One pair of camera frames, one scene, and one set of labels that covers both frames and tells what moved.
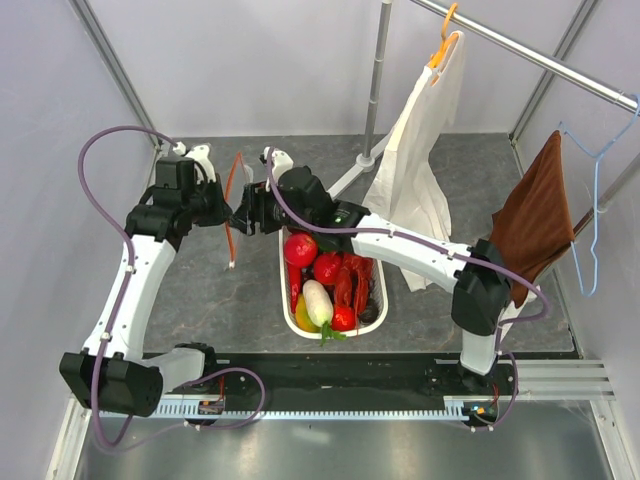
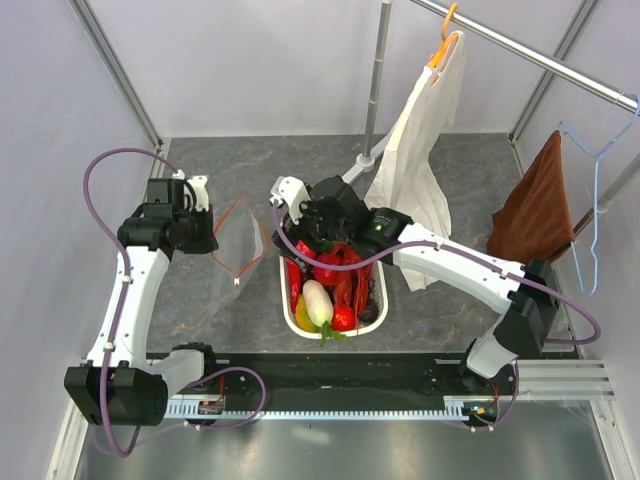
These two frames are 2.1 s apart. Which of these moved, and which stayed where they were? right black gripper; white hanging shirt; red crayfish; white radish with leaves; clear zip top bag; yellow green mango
Moved: right black gripper; clear zip top bag
Stayed: white radish with leaves; yellow green mango; white hanging shirt; red crayfish
